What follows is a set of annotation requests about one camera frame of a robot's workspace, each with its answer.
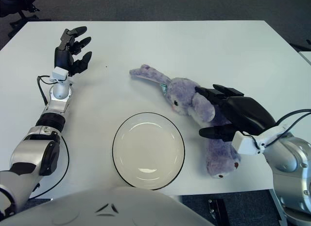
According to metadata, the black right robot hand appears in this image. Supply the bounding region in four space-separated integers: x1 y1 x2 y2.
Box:
194 84 277 143

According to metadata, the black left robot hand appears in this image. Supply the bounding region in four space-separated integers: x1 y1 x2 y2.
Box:
53 26 93 77

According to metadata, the purple plush bunny doll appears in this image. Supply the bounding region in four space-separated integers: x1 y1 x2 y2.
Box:
129 64 242 180

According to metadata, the white plate with black rim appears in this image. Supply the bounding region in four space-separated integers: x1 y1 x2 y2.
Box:
112 112 186 191

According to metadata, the black office chair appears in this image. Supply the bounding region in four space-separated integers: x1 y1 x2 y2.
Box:
0 0 52 37

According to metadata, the white side desk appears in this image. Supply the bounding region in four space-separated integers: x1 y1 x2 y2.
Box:
298 51 311 66

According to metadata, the white table leg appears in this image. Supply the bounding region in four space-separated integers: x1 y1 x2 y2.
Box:
268 189 290 226

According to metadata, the silver robot torso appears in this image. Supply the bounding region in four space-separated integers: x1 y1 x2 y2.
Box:
0 187 215 226

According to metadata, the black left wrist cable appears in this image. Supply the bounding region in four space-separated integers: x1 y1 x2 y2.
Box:
37 75 57 106

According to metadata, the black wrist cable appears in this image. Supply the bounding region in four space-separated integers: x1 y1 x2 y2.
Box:
242 109 311 150
37 75 57 106

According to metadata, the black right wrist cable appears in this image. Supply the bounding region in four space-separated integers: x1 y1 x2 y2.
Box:
242 109 311 150

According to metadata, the black bracket under table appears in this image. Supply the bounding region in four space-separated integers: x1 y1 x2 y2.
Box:
207 198 229 226

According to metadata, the black left elbow cable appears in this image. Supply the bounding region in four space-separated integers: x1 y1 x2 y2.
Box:
28 136 71 200

